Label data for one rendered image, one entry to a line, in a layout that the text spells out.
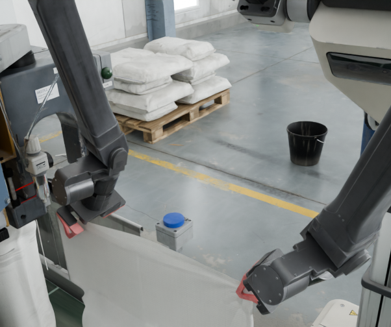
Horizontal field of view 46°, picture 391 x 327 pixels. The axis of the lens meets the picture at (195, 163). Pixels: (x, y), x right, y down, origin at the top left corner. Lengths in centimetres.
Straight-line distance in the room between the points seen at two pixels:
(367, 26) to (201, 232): 197
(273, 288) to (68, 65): 44
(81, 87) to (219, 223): 211
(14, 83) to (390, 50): 71
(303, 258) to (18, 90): 65
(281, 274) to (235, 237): 205
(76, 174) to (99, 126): 11
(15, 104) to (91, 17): 537
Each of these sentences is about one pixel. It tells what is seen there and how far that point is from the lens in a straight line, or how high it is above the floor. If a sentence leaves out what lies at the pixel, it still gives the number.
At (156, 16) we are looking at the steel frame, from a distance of 700.
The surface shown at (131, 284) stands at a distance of 101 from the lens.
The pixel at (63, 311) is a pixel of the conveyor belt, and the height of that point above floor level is 38.
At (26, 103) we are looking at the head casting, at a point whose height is 127.
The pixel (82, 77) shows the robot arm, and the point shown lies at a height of 138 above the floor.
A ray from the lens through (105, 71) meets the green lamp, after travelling 112.
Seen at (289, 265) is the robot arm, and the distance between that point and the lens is 64.
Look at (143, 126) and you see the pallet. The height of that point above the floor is 14.
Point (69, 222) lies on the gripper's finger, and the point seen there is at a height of 106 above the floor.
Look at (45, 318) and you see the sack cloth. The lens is 166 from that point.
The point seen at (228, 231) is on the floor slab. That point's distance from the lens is 271.
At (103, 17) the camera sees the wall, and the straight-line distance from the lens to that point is 647.
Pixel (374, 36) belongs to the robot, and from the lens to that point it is 92.
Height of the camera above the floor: 158
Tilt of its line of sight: 27 degrees down
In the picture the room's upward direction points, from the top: 3 degrees counter-clockwise
